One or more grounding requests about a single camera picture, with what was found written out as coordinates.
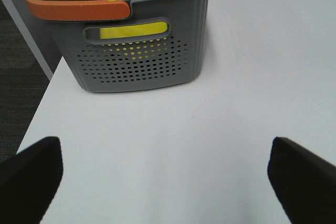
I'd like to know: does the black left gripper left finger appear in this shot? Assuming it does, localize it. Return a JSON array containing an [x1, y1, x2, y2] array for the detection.
[[1, 136, 64, 223]]

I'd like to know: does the grey perforated plastic basket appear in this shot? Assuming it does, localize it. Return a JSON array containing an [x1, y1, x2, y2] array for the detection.
[[41, 0, 208, 93]]

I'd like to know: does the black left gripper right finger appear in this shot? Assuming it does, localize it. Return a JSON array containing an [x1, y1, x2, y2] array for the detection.
[[267, 137, 335, 223]]

